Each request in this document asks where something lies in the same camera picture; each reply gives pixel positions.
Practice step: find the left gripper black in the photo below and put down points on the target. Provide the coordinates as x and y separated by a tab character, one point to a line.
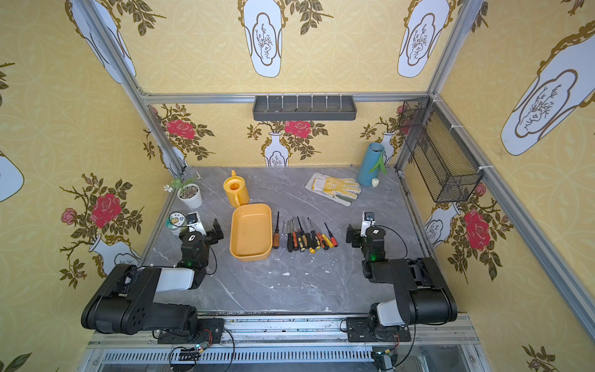
207	235

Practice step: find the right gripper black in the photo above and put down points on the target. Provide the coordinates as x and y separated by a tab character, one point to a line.
355	235

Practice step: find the yellow storage box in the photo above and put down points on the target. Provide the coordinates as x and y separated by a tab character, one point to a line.
251	233

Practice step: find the red handled screwdriver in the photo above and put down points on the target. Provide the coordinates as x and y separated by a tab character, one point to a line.
330	235

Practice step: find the yellow handled screwdriver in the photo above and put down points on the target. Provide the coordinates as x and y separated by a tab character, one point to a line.
325	241

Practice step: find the black yellow cap screwdriver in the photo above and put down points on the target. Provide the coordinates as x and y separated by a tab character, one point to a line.
311	242

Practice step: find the tan grip black screwdriver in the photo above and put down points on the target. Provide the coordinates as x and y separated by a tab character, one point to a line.
302	237

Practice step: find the clear handle screwdriver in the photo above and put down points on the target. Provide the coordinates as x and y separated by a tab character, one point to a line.
283	238

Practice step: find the orange handled screwdriver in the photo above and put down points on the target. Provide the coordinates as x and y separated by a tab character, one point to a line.
294	236

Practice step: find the black ribbed handle screwdriver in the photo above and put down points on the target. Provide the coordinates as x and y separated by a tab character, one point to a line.
290	239

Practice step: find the orange grip black shaft screwdriver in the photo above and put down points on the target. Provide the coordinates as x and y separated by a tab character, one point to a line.
276	234

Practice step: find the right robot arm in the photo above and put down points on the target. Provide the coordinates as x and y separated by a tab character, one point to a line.
421	294

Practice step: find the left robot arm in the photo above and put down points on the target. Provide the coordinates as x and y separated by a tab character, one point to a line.
124	303

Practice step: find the round tape tin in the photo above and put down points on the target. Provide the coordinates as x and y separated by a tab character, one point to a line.
176	220

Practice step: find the yellow white work glove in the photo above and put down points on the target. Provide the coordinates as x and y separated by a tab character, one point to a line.
341	190

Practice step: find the yellow watering can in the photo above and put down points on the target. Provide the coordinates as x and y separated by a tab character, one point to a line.
236	190

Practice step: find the white potted plant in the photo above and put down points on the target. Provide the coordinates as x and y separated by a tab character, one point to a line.
187	191

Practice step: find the teal vase with flower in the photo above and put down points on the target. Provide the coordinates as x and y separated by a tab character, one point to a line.
372	164

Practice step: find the black wire mesh basket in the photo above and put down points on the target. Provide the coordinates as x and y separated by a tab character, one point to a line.
449	170

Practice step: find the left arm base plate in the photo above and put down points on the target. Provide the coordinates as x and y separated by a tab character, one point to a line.
208	330

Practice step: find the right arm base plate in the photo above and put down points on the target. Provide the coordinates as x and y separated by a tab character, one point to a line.
366	330

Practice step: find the grey wall shelf rack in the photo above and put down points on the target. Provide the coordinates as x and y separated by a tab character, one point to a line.
303	107

